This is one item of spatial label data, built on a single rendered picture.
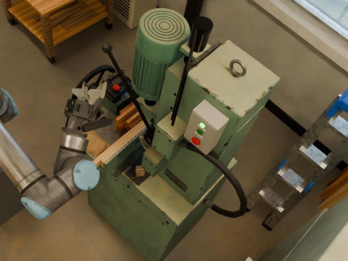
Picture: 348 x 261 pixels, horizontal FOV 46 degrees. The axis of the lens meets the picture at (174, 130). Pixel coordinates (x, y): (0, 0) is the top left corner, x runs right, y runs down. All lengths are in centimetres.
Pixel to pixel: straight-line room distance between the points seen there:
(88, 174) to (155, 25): 53
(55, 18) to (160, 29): 195
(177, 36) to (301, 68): 162
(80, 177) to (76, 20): 210
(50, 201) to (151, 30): 62
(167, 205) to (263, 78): 76
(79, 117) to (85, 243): 127
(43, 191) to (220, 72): 64
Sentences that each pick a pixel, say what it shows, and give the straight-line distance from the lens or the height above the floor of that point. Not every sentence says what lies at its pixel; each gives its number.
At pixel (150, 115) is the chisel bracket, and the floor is 105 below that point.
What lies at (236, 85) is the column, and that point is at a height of 152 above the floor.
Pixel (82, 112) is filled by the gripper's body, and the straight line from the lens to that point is 142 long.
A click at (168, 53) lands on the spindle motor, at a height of 147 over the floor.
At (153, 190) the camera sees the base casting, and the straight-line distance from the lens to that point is 182.
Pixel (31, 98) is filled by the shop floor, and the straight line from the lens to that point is 305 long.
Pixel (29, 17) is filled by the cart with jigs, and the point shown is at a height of 18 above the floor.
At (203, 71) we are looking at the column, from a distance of 127.
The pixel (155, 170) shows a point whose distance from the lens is 161.
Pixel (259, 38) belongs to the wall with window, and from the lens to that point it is 295.
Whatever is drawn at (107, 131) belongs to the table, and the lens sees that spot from 183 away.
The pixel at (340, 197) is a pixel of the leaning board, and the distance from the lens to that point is 281.
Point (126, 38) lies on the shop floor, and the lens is 341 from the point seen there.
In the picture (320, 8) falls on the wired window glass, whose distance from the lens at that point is 270.
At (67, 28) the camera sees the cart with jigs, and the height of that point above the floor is 20.
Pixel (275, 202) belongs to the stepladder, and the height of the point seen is 27.
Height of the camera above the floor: 247
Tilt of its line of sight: 58 degrees down
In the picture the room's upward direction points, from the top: 17 degrees clockwise
